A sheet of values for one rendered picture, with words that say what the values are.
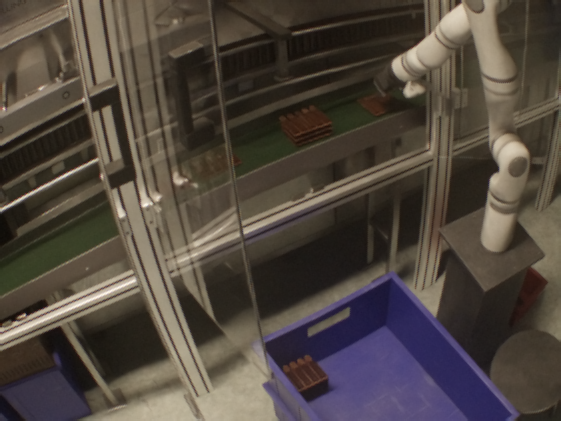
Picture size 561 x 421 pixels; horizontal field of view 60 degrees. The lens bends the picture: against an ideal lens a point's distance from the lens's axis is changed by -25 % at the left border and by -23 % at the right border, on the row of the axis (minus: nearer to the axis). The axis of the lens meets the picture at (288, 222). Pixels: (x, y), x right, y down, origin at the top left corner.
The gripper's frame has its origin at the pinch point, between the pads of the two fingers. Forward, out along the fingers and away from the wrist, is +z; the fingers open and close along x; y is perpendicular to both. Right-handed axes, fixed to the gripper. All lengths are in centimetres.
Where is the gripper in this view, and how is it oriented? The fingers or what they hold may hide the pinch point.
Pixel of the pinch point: (382, 95)
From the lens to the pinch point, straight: 162.2
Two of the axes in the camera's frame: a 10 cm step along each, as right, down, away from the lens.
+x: -8.6, 4.2, -2.9
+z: -2.8, 0.9, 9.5
